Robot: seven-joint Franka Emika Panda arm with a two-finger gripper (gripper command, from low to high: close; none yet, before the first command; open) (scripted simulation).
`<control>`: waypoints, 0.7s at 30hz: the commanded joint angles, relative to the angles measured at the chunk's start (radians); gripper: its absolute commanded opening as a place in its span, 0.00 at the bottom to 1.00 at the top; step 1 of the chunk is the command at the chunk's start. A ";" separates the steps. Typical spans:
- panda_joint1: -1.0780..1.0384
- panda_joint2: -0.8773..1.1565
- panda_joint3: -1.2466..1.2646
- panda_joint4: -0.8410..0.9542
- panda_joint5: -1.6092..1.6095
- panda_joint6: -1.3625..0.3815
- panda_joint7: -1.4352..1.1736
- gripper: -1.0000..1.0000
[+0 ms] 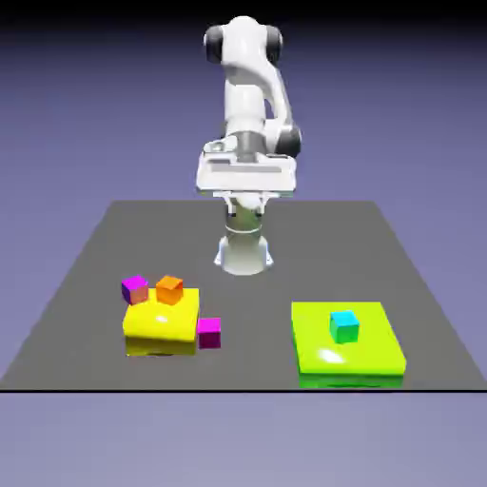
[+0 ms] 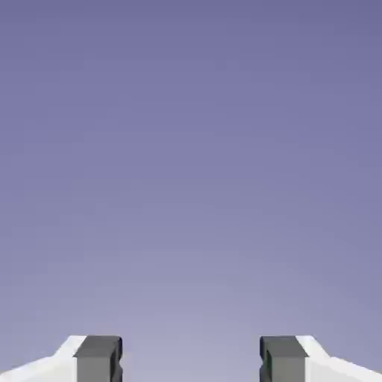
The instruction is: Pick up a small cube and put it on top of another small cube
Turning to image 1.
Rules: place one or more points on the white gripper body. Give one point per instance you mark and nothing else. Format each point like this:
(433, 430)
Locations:
(247, 179)

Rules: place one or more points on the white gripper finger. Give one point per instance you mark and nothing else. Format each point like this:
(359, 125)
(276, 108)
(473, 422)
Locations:
(230, 205)
(261, 205)

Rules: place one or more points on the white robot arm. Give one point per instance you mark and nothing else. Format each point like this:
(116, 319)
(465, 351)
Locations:
(243, 64)

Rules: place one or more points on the small orange cube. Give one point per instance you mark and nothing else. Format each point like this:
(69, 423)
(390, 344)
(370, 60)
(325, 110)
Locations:
(169, 291)

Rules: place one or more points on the small magenta cube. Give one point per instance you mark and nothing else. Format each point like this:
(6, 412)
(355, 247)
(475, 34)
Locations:
(209, 334)
(134, 289)

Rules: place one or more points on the small cyan cube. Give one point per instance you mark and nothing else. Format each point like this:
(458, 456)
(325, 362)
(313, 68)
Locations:
(344, 327)

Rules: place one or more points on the large yellow box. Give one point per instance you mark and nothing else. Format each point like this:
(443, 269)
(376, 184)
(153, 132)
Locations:
(161, 323)

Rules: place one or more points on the large lime green box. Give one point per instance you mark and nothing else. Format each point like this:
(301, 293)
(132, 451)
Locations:
(350, 354)

